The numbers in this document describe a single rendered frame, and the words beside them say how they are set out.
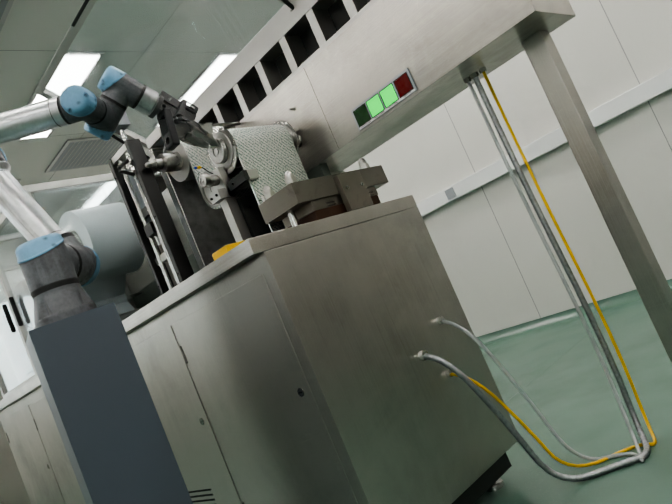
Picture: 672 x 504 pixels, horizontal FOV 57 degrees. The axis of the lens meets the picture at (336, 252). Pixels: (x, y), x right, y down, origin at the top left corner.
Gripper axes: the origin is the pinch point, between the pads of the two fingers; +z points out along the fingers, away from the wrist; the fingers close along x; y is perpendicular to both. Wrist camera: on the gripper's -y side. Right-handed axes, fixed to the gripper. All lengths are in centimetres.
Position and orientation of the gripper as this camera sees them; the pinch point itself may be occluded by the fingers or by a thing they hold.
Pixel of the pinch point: (212, 146)
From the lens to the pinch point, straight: 192.2
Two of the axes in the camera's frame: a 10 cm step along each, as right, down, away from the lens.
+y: 1.3, -8.4, 5.2
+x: -6.3, 3.3, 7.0
